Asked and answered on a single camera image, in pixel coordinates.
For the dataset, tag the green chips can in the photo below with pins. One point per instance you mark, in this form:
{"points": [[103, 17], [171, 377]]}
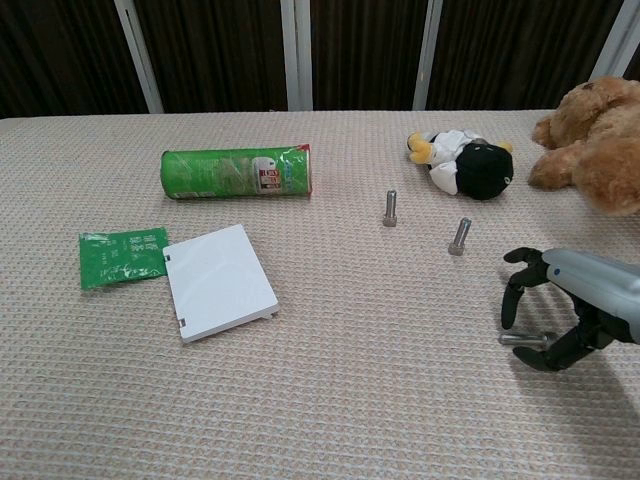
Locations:
{"points": [[225, 172]]}

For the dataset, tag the brown teddy bear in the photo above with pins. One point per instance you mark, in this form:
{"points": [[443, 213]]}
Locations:
{"points": [[600, 150]]}

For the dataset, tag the green foil snack packet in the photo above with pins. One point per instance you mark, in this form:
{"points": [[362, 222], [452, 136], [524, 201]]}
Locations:
{"points": [[120, 255]]}

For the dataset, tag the black white penguin plush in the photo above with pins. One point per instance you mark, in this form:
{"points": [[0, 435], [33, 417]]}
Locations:
{"points": [[480, 170]]}

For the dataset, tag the beige woven tablecloth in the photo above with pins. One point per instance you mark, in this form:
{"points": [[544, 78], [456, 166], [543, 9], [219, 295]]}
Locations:
{"points": [[325, 375]]}

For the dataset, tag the white plastic cover plate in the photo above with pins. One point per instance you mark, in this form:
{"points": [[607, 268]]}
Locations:
{"points": [[220, 282]]}

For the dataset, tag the grey aluminium partition post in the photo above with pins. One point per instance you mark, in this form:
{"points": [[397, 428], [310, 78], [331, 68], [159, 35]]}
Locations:
{"points": [[296, 55], [617, 35], [137, 55], [427, 55]]}

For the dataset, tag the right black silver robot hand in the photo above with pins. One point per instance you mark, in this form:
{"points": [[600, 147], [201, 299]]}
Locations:
{"points": [[600, 290]]}

